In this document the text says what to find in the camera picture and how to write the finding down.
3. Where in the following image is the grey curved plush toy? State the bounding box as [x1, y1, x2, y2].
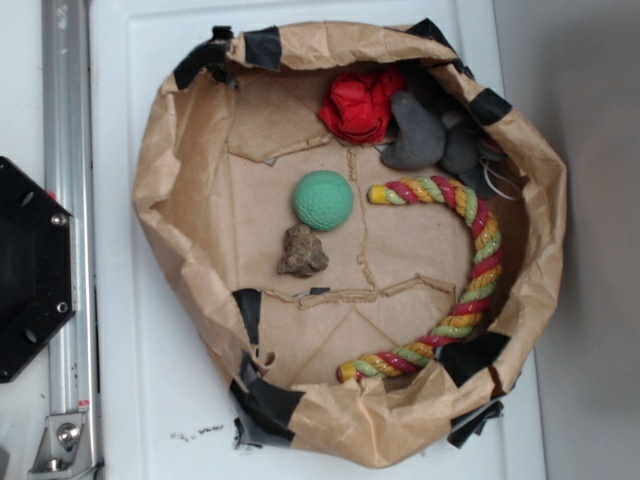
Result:
[381, 91, 447, 171]

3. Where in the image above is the brown rough rock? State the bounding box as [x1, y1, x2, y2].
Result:
[277, 224, 329, 278]

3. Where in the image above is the red crumpled paper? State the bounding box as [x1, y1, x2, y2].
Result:
[318, 67, 406, 144]

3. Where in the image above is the brown paper bag container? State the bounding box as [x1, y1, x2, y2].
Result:
[133, 20, 567, 468]

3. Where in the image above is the aluminium rail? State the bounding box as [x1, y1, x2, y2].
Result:
[42, 1, 104, 479]

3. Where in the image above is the green dimpled ball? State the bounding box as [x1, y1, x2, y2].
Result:
[293, 170, 354, 231]

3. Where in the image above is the metal corner bracket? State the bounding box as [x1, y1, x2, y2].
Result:
[28, 412, 96, 479]

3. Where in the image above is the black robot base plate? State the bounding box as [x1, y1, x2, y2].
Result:
[1, 157, 75, 384]

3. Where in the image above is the multicoloured twisted rope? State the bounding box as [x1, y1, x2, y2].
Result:
[336, 175, 505, 384]

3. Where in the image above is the dark grey plush piece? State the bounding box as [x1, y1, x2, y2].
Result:
[440, 110, 522, 201]

